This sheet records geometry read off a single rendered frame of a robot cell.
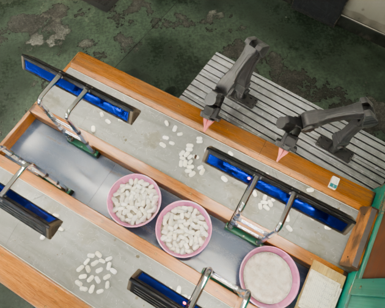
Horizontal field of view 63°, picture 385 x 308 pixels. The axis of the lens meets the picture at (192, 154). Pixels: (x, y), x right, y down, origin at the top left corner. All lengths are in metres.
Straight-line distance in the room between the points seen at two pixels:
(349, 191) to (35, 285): 1.53
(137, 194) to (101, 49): 1.80
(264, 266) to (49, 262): 1.00
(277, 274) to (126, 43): 2.34
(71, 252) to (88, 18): 2.36
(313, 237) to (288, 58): 1.82
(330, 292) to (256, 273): 0.32
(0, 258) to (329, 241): 1.52
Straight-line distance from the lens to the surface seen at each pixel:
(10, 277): 1.73
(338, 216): 1.30
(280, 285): 1.60
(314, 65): 3.06
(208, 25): 3.19
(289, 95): 1.99
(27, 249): 1.74
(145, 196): 1.61
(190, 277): 1.51
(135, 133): 1.74
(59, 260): 1.67
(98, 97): 1.47
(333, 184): 1.70
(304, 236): 1.63
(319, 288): 1.59
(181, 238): 1.55
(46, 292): 1.65
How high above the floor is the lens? 2.28
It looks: 68 degrees down
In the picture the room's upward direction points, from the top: 2 degrees counter-clockwise
